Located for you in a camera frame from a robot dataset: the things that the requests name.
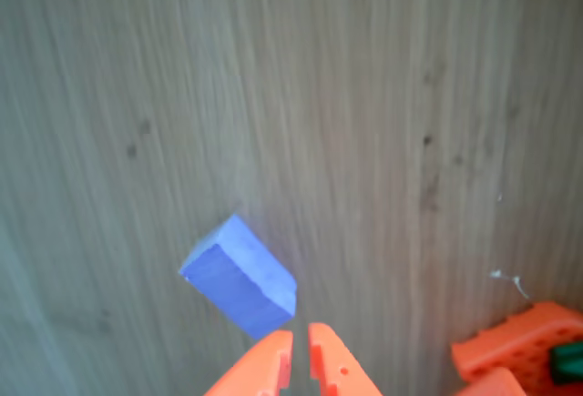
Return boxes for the purple foam block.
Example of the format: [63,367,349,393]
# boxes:
[179,213,298,340]

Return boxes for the white fluff scrap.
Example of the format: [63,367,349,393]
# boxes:
[490,269,531,300]

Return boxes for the green clamp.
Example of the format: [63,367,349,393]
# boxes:
[548,344,583,386]

